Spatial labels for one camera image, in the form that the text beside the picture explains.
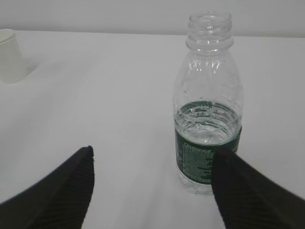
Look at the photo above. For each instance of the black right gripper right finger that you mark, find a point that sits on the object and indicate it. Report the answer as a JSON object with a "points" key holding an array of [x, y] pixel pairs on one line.
{"points": [[247, 199]]}

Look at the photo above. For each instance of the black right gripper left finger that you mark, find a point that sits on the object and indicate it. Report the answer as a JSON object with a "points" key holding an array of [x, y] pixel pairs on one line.
{"points": [[58, 201]]}

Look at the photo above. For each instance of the clear green-label water bottle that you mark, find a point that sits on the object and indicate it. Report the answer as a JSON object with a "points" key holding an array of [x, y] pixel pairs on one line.
{"points": [[208, 100]]}

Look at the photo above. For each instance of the white paper cup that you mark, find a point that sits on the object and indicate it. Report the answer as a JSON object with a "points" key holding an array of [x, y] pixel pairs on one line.
{"points": [[12, 64]]}

